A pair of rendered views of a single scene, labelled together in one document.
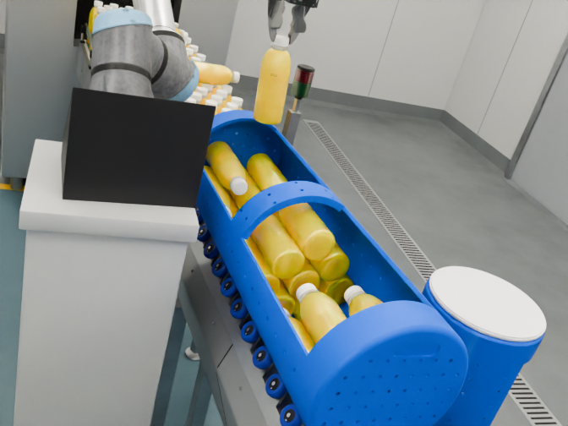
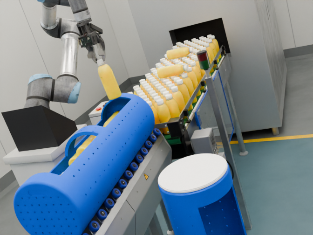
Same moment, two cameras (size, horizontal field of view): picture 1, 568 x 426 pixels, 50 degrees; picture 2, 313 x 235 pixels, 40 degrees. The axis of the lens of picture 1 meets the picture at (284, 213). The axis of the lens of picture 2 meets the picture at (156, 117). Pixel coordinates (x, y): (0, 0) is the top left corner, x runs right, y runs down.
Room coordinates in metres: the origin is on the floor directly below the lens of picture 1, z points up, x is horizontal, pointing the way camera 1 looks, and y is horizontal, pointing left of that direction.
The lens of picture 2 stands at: (0.30, -1.64, 1.80)
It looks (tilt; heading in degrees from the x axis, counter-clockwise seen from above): 19 degrees down; 52
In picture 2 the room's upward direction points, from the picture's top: 18 degrees counter-clockwise
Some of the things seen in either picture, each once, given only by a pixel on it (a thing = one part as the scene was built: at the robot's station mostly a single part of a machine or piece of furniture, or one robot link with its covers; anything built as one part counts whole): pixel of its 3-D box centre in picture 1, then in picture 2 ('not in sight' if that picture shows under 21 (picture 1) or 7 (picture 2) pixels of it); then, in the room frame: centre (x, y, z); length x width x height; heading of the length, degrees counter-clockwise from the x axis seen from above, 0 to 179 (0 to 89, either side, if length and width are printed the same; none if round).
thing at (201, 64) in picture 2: (301, 88); (204, 63); (2.08, 0.06, 1.18); 0.06 x 0.06 x 0.05
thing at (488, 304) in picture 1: (486, 301); (192, 172); (1.26, -0.51, 1.03); 0.28 x 0.28 x 0.01
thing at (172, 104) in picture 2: not in sight; (173, 112); (1.81, 0.14, 0.99); 0.07 x 0.07 x 0.19
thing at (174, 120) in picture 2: not in sight; (175, 127); (1.71, 0.04, 0.95); 0.10 x 0.07 x 0.10; 118
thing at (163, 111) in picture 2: not in sight; (165, 117); (1.74, 0.14, 0.99); 0.07 x 0.07 x 0.19
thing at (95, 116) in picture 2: not in sight; (104, 114); (1.62, 0.55, 1.05); 0.20 x 0.10 x 0.10; 28
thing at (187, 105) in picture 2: not in sight; (205, 76); (2.45, 0.43, 0.96); 1.60 x 0.01 x 0.03; 28
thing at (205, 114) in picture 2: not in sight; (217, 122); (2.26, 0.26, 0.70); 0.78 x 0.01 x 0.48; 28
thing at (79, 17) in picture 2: not in sight; (83, 16); (1.42, 0.10, 1.68); 0.08 x 0.08 x 0.05
